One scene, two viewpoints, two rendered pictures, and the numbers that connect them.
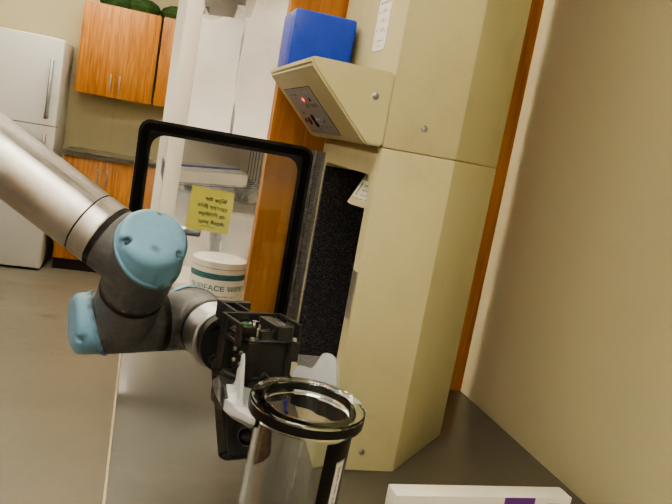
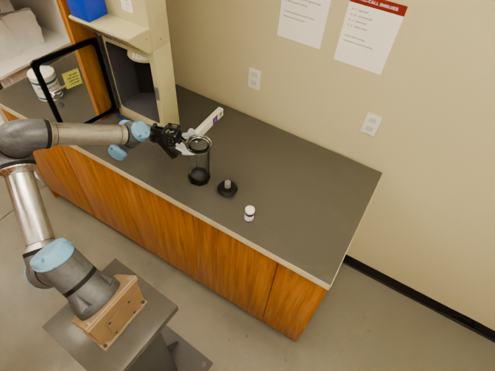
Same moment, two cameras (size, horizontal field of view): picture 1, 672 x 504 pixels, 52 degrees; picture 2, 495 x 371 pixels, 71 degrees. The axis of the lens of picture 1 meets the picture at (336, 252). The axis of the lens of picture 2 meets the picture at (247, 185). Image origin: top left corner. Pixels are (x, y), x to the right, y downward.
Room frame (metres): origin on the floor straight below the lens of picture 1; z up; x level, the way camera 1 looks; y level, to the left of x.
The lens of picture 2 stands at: (-0.27, 0.61, 2.17)
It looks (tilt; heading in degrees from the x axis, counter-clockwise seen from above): 50 degrees down; 313
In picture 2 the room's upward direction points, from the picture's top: 5 degrees clockwise
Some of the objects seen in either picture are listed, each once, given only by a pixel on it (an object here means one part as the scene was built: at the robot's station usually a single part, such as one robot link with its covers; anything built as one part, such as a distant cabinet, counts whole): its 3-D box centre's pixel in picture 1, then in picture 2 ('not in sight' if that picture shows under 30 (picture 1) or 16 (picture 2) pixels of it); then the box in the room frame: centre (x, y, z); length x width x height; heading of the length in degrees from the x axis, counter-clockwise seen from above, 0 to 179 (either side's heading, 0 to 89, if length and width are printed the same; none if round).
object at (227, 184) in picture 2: not in sight; (227, 186); (0.48, -0.05, 0.97); 0.09 x 0.09 x 0.07
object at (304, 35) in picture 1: (315, 45); (86, 3); (1.18, 0.09, 1.56); 0.10 x 0.10 x 0.09; 17
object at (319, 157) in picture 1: (301, 258); (109, 75); (1.24, 0.06, 1.19); 0.03 x 0.02 x 0.39; 17
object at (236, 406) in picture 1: (242, 385); (183, 148); (0.63, 0.06, 1.17); 0.09 x 0.03 x 0.06; 8
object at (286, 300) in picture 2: not in sight; (184, 189); (0.96, -0.10, 0.45); 2.05 x 0.67 x 0.90; 17
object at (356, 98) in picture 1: (320, 103); (110, 34); (1.09, 0.06, 1.46); 0.32 x 0.12 x 0.10; 17
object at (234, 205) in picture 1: (212, 244); (79, 88); (1.23, 0.22, 1.19); 0.30 x 0.01 x 0.40; 97
